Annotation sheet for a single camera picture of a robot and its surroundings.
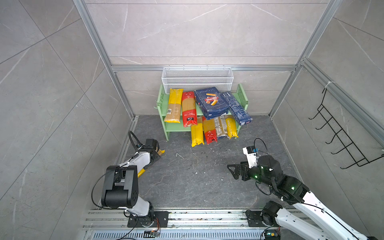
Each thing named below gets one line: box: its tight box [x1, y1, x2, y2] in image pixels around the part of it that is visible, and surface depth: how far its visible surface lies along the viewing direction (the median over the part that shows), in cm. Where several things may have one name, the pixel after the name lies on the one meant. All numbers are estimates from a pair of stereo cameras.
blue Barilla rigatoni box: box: [194, 86, 230, 120], surface depth 83 cm
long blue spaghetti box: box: [221, 90, 253, 126], surface depth 82 cm
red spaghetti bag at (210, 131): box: [203, 118, 218, 145], surface depth 94 cm
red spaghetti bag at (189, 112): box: [182, 91, 198, 128], surface depth 85 cm
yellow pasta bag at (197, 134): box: [191, 123, 205, 148], surface depth 91 cm
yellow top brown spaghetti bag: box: [164, 88, 184, 124], surface depth 85 cm
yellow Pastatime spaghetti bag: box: [224, 114, 239, 140], surface depth 94 cm
